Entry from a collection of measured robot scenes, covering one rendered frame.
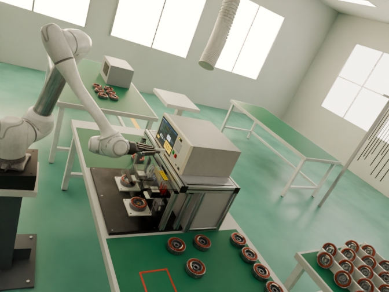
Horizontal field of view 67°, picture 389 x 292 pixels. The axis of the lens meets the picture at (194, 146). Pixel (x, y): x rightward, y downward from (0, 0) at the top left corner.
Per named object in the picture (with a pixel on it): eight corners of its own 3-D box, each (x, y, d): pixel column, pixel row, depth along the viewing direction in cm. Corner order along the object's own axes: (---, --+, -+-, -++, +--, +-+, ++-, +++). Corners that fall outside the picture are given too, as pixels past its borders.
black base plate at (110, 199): (108, 235, 164) (109, 232, 163) (90, 169, 211) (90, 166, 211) (181, 230, 189) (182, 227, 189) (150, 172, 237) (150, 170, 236)
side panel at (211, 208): (184, 233, 189) (202, 193, 176) (182, 229, 191) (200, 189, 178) (218, 230, 204) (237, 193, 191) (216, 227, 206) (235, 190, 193)
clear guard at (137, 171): (131, 197, 159) (134, 188, 156) (120, 171, 177) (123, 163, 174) (183, 197, 176) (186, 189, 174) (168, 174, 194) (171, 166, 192)
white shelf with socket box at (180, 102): (151, 148, 275) (167, 103, 257) (140, 129, 303) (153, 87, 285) (183, 151, 294) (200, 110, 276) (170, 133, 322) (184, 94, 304)
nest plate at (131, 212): (128, 216, 180) (129, 214, 180) (123, 200, 191) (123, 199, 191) (151, 215, 188) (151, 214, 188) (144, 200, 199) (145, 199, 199)
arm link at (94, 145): (113, 155, 169) (120, 157, 157) (84, 153, 160) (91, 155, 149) (115, 137, 169) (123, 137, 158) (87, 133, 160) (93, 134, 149)
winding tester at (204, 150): (178, 175, 175) (190, 145, 167) (154, 138, 207) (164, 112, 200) (229, 177, 196) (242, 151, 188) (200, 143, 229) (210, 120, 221)
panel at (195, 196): (183, 229, 188) (199, 192, 176) (150, 169, 237) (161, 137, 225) (184, 229, 188) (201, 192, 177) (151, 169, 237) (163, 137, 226)
